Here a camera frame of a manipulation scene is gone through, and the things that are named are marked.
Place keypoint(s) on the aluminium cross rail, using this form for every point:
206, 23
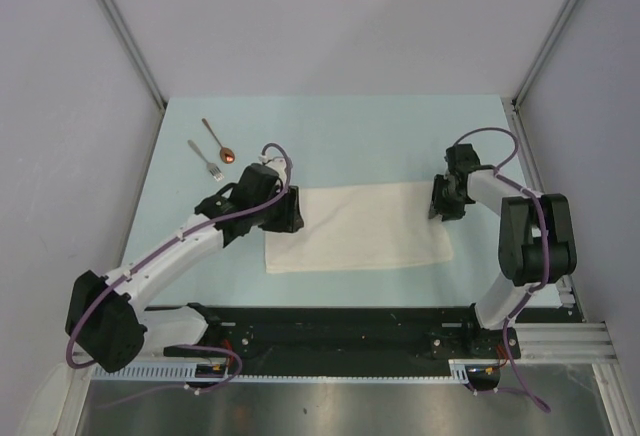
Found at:
560, 341

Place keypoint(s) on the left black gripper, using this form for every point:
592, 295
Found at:
290, 220

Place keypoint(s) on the silver fork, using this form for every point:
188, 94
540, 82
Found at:
211, 167

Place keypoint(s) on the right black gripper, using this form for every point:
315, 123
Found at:
448, 213

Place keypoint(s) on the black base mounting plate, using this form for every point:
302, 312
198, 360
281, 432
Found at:
286, 362

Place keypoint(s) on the white slotted cable duct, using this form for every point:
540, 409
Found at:
452, 372

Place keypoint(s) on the right aluminium frame post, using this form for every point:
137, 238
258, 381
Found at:
553, 36

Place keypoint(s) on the white cloth napkin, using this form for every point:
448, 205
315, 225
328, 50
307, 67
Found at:
361, 227

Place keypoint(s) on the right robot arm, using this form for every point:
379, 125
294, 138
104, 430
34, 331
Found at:
536, 244

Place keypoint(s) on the left aluminium frame post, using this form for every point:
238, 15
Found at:
132, 50

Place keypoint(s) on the copper spoon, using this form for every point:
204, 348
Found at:
226, 155

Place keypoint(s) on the aluminium frame post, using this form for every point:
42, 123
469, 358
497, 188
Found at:
553, 36
132, 50

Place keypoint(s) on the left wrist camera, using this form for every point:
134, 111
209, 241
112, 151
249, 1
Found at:
278, 163

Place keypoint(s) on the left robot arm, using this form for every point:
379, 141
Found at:
108, 316

